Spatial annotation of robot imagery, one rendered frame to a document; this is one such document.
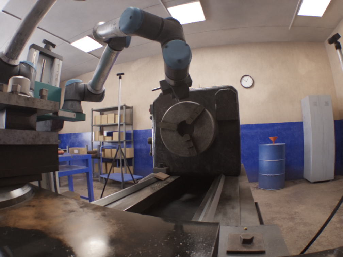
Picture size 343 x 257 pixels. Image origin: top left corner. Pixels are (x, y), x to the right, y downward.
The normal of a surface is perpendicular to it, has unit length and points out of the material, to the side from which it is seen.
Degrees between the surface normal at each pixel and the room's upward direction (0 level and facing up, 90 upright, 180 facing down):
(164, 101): 90
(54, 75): 90
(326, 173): 90
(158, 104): 90
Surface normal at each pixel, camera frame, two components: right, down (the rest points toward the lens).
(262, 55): -0.33, -0.05
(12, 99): 0.93, -0.05
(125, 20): -0.73, 0.01
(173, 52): 0.02, -0.14
